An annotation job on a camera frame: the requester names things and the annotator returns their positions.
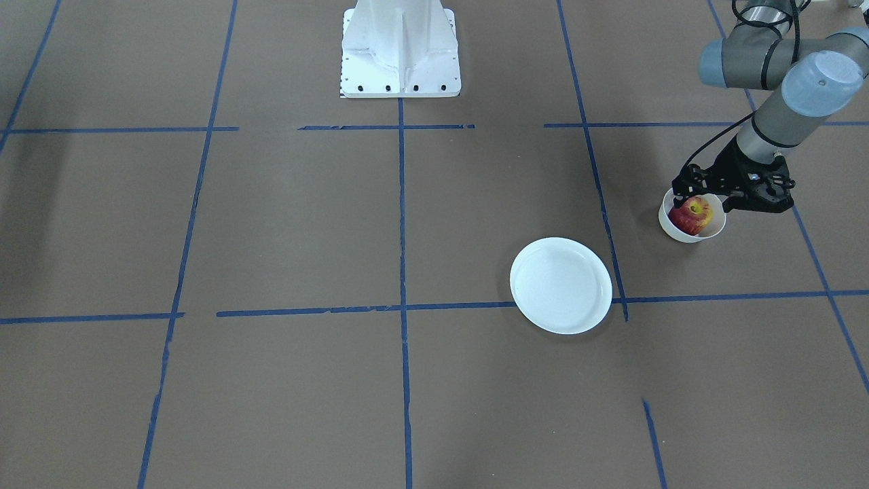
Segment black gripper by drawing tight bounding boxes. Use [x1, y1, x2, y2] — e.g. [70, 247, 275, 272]
[671, 137, 778, 213]

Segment red yellow apple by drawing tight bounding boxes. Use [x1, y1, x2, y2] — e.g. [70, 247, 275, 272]
[667, 196, 714, 236]

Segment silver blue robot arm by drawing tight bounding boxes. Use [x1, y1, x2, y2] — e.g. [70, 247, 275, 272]
[671, 1, 868, 213]

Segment white bowl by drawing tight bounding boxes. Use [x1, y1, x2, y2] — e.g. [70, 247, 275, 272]
[659, 189, 726, 242]

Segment white plate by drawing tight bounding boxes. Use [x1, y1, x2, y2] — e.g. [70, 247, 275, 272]
[509, 236, 612, 336]

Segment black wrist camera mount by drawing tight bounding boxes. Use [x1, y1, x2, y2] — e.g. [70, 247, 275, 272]
[731, 155, 796, 214]

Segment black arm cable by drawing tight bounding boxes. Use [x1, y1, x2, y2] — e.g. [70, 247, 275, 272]
[682, 0, 805, 177]

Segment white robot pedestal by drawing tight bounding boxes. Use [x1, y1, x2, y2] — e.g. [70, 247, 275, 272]
[339, 1, 462, 98]

